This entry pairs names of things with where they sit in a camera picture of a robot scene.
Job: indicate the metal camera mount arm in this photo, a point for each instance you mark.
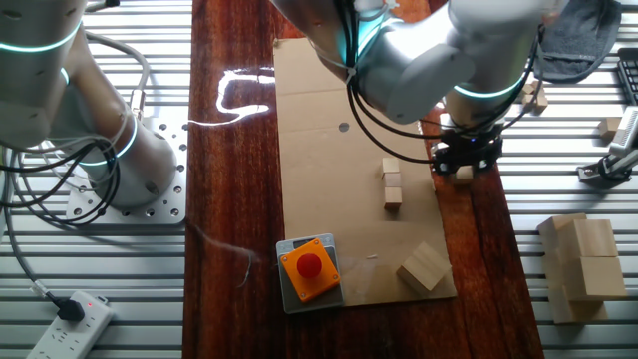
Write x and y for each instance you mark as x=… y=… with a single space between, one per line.
x=598 y=172

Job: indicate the large wooden cube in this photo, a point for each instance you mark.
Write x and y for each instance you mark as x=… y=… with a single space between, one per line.
x=595 y=278
x=553 y=227
x=423 y=269
x=595 y=238

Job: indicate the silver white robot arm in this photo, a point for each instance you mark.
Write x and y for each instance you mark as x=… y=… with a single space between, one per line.
x=423 y=65

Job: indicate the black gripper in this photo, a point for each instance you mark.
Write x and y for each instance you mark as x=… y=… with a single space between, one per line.
x=471 y=152

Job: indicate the dark red wooden board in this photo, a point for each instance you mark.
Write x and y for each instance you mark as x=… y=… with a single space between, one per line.
x=234 y=199

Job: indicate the orange emergency stop button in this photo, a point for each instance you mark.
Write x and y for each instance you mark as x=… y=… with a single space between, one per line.
x=309 y=269

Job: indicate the white power strip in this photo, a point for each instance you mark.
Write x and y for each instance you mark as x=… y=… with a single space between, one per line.
x=70 y=339

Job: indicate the brown cardboard sheet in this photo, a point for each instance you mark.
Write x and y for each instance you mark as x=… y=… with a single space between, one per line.
x=339 y=224

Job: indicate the black keyboard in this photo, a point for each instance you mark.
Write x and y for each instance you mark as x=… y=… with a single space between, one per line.
x=630 y=75

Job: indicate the medium wooden block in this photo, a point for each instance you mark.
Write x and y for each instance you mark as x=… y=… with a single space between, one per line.
x=609 y=128

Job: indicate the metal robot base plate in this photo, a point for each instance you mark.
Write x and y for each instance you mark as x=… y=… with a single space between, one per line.
x=169 y=199

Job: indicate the silver depth camera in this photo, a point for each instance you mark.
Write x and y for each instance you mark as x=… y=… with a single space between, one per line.
x=627 y=132

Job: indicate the grey cloth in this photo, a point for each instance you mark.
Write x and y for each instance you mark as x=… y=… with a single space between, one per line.
x=583 y=50

